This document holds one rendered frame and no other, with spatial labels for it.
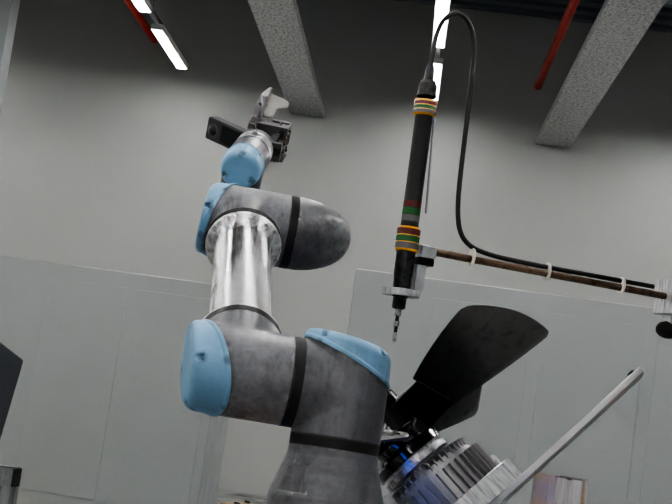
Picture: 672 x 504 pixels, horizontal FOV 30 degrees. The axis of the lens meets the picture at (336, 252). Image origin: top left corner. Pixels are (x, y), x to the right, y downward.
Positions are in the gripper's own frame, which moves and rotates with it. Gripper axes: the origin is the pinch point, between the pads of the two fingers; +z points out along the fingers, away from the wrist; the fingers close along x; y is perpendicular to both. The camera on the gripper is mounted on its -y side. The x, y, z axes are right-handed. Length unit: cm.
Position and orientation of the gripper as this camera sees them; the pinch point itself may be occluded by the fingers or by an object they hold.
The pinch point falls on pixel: (262, 122)
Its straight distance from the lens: 262.7
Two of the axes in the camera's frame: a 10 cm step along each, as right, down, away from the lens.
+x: 1.8, -9.2, -3.5
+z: 1.2, -3.3, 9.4
